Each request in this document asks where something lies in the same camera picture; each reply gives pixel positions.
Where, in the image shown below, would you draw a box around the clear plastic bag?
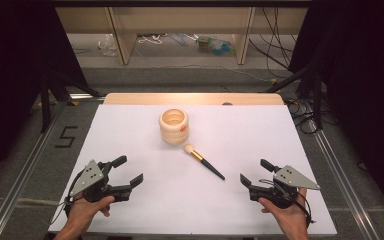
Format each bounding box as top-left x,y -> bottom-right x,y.
97,33 -> 118,57

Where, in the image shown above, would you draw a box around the colourful plastic bag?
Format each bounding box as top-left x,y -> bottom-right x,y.
195,34 -> 236,57

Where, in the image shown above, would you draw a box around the white table cover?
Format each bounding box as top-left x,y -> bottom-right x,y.
48,104 -> 338,237

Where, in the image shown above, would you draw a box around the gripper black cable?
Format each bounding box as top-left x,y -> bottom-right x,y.
49,169 -> 86,225
259,178 -> 316,229

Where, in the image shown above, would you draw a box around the bundle of black floor cables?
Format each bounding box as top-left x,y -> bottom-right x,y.
248,6 -> 329,135

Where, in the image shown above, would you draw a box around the light wooden shelf unit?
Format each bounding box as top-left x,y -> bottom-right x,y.
55,6 -> 309,66

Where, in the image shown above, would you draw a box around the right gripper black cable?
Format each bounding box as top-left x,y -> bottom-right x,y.
259,178 -> 316,229

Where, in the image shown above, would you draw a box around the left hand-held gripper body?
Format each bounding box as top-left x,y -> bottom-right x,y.
69,159 -> 132,204

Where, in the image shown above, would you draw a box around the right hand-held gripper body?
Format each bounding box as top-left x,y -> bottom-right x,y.
249,165 -> 321,209

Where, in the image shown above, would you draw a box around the person's left hand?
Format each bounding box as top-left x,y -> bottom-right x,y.
63,194 -> 116,232

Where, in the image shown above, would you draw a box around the person's right hand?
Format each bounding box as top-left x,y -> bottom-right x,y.
258,187 -> 310,233

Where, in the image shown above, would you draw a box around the cream ribbed round holder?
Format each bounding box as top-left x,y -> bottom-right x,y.
158,108 -> 190,145

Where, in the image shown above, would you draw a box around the aluminium floor rail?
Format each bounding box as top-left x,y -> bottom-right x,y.
0,108 -> 64,240
308,118 -> 383,240

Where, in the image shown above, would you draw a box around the white cord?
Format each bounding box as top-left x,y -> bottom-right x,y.
137,33 -> 168,46

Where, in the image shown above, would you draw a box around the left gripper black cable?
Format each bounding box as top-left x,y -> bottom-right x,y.
49,169 -> 86,225

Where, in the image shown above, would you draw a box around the black metal stand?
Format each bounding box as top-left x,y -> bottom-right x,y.
263,61 -> 325,131
39,70 -> 105,134

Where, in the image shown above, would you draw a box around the black makeup brush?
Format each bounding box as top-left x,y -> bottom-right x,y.
183,143 -> 226,182

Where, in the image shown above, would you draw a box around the black curtain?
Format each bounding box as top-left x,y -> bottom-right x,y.
288,0 -> 384,218
0,0 -> 93,189

